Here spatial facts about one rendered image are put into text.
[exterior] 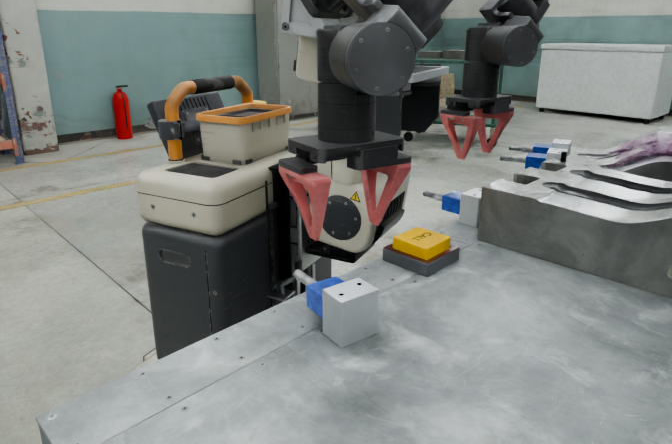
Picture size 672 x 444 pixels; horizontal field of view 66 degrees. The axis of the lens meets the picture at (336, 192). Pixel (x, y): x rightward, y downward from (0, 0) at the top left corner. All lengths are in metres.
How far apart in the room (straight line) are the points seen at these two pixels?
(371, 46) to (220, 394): 0.34
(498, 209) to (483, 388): 0.36
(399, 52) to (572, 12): 8.37
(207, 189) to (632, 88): 6.81
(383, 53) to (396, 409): 0.31
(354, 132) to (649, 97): 7.09
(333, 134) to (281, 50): 6.09
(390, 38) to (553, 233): 0.46
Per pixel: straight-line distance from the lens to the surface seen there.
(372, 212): 0.57
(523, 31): 0.81
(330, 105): 0.49
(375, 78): 0.42
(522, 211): 0.81
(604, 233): 0.78
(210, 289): 1.22
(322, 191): 0.48
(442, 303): 0.67
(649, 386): 0.60
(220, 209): 1.14
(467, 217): 0.92
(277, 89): 6.61
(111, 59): 6.12
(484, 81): 0.87
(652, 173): 1.11
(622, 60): 7.60
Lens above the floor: 1.12
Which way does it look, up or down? 17 degrees down
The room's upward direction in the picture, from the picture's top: straight up
